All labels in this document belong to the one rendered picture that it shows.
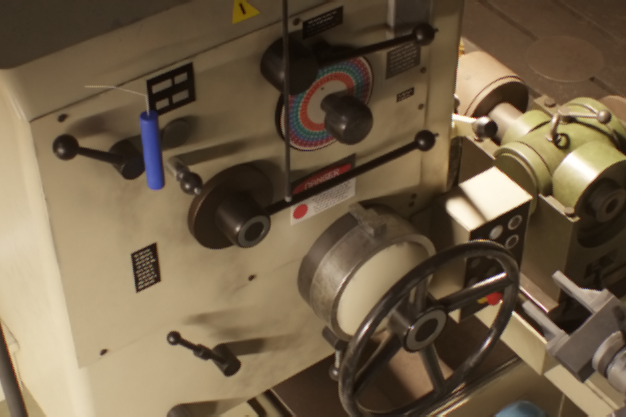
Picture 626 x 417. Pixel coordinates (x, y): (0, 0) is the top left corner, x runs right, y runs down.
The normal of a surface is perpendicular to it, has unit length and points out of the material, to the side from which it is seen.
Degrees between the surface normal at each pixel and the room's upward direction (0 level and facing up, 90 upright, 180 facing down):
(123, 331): 90
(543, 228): 90
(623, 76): 0
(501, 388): 90
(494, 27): 0
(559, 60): 0
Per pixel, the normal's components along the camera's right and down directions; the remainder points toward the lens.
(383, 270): 0.42, 0.17
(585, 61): 0.00, -0.73
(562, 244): -0.82, 0.40
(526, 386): 0.58, 0.56
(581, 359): -0.36, -0.47
